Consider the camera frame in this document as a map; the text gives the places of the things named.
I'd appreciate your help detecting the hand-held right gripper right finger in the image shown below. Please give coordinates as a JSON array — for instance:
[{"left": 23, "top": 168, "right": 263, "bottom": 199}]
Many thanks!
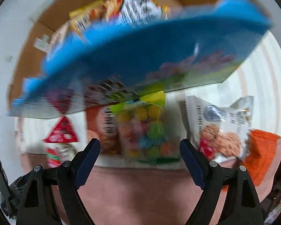
[{"left": 179, "top": 139, "right": 264, "bottom": 225}]

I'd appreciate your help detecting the orange snack packet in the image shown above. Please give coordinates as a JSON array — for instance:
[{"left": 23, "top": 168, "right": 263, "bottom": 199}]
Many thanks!
[{"left": 242, "top": 129, "right": 281, "bottom": 188}]

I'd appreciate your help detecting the cardboard box with blue outside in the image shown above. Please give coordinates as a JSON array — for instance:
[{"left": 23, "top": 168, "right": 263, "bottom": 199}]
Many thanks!
[{"left": 7, "top": 0, "right": 275, "bottom": 120}]

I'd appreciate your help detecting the colourful candy ball bag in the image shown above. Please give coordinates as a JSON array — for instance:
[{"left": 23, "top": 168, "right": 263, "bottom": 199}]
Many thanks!
[{"left": 109, "top": 91, "right": 182, "bottom": 166}]

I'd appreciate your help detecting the red triangular snack packet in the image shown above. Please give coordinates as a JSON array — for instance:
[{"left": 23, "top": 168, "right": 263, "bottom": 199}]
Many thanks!
[{"left": 44, "top": 116, "right": 79, "bottom": 144}]

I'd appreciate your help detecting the yellow cake packet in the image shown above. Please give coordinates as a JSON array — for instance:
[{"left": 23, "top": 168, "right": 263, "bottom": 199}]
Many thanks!
[{"left": 69, "top": 0, "right": 108, "bottom": 35}]

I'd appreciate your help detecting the red and green snack packet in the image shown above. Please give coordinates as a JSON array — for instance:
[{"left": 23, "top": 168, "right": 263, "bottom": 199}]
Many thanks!
[{"left": 45, "top": 143, "right": 79, "bottom": 169}]

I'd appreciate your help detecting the striped cat print blanket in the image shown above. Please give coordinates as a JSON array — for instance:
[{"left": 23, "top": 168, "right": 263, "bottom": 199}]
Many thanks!
[{"left": 14, "top": 29, "right": 281, "bottom": 225}]

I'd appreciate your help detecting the white cookie packet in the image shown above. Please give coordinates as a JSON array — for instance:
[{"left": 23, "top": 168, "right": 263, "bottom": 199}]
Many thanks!
[{"left": 185, "top": 95, "right": 254, "bottom": 163}]

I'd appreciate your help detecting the brown snack packet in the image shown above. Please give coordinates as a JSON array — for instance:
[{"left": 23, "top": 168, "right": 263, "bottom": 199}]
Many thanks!
[{"left": 85, "top": 105, "right": 122, "bottom": 156}]

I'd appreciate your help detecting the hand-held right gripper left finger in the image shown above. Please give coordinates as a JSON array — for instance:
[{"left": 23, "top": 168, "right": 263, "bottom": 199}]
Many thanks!
[{"left": 16, "top": 138, "right": 101, "bottom": 225}]

